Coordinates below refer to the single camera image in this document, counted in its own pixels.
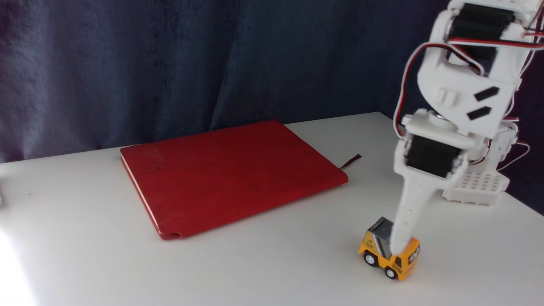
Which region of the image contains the yellow toy truck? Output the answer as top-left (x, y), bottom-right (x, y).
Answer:
top-left (358, 216), bottom-right (422, 281)

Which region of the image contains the red notebook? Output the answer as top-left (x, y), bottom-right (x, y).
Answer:
top-left (120, 119), bottom-right (349, 241)

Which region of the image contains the dark red bookmark ribbon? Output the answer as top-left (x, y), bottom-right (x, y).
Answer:
top-left (340, 153), bottom-right (363, 170)

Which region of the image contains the dark blue curtain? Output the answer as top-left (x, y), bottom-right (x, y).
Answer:
top-left (0, 0), bottom-right (544, 215)

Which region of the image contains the red white black wrist cable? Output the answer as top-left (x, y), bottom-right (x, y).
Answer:
top-left (393, 37), bottom-right (544, 139)

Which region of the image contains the red white base cable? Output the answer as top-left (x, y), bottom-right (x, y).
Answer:
top-left (496, 139), bottom-right (532, 172)

